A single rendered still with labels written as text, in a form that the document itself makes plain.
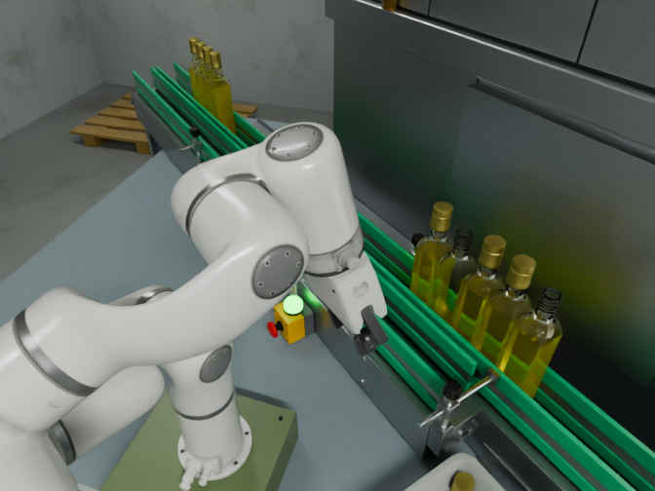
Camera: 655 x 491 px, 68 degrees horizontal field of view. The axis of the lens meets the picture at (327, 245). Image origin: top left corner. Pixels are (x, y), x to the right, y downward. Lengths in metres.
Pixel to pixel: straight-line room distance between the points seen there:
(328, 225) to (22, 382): 0.26
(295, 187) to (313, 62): 3.60
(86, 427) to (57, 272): 0.94
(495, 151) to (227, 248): 0.66
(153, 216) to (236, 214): 1.27
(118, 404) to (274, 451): 0.36
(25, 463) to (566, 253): 0.78
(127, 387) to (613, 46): 0.77
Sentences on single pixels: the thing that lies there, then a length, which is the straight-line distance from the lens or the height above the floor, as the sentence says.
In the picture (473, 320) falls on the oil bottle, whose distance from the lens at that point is 0.90.
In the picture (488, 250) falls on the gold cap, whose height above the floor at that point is 1.15.
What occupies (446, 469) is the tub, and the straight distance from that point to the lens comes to 0.92.
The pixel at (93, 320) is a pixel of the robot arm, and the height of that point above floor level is 1.39.
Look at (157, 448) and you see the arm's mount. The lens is 0.96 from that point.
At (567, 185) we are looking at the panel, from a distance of 0.86.
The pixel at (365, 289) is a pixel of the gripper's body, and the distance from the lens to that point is 0.51.
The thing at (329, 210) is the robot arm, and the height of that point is 1.40.
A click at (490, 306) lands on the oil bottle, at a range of 0.85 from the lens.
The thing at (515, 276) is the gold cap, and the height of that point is 1.14.
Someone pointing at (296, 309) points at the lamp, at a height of 0.84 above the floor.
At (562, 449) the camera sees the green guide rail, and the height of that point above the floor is 0.93.
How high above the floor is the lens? 1.65
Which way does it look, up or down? 39 degrees down
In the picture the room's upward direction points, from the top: straight up
